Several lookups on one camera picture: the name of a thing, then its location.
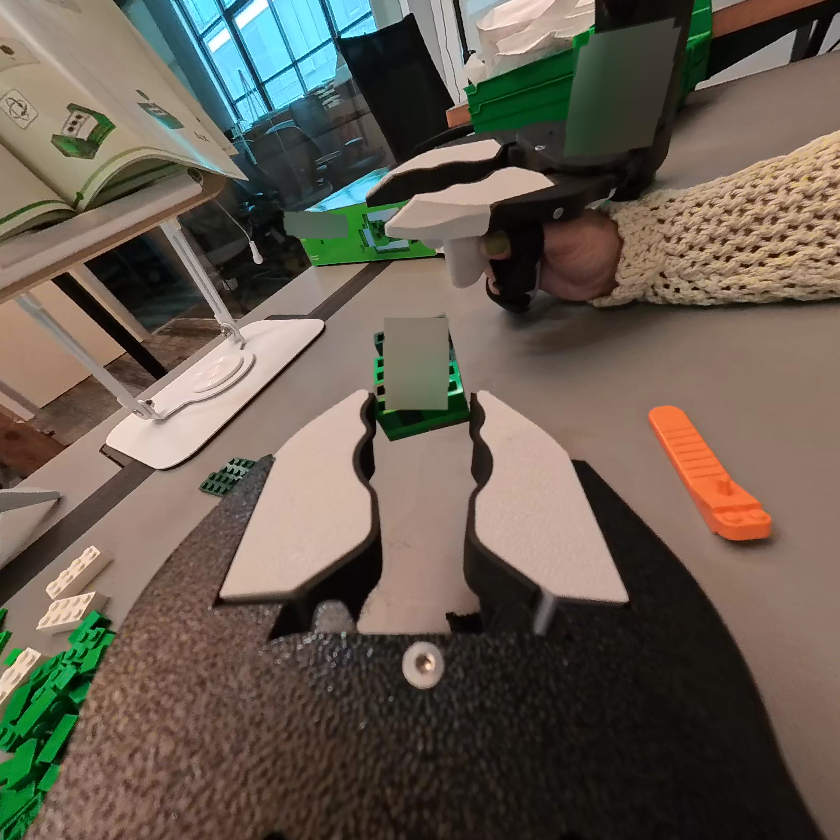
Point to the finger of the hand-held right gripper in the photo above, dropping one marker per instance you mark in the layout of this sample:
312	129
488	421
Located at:
446	157
453	210

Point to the large paned window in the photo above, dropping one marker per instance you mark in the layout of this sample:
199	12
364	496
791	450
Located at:
295	59

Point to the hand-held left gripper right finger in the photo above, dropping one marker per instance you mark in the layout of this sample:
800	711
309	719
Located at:
538	518

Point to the pale grey container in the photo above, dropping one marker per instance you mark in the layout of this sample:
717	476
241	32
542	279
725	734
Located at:
23	531

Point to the lego instruction booklet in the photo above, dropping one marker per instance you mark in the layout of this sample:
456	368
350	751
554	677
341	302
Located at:
98	98

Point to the white plastic bags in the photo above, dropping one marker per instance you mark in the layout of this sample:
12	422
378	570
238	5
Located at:
525	33

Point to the green storage crate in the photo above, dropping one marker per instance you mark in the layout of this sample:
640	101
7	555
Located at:
512	105

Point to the white book stand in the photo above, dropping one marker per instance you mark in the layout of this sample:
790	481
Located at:
262	341

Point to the green lego box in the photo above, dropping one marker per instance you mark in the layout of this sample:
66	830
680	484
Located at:
341	253

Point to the white lego brick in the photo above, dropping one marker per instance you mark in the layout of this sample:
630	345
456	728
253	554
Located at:
79	571
69	610
19	673

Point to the person's right hand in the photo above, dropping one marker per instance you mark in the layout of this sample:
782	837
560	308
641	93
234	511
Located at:
577	256

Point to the pile of green lego bricks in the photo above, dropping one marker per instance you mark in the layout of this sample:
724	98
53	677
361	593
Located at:
39	735

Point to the cluster of dark green plates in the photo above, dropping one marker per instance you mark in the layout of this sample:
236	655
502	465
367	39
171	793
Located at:
226	479

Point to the brown wooden bench top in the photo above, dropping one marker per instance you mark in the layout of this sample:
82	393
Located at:
761	16

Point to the black chair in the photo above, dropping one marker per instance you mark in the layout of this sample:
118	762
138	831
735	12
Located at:
394	92

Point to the orange brick separator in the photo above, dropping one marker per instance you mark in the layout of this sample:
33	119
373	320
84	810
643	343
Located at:
709	472

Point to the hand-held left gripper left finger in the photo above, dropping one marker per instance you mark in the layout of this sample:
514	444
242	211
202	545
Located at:
308	512

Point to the person's right forearm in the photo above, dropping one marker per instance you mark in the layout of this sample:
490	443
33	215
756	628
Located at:
722	223

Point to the green lego model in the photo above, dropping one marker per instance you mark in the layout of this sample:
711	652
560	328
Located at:
407	426

